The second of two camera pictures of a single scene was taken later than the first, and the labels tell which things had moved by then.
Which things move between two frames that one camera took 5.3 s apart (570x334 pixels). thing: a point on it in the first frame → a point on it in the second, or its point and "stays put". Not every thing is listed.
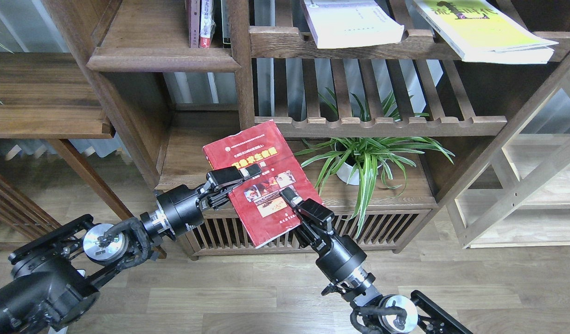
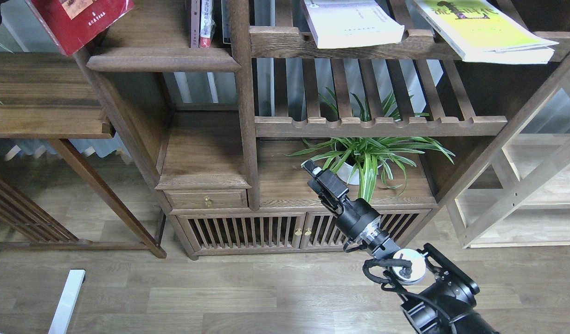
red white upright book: (207, 23) stays put
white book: (336, 23) stays put
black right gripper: (338, 255) → (355, 218)
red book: (263, 212) → (73, 23)
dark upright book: (226, 23) stays put
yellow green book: (480, 31) stays put
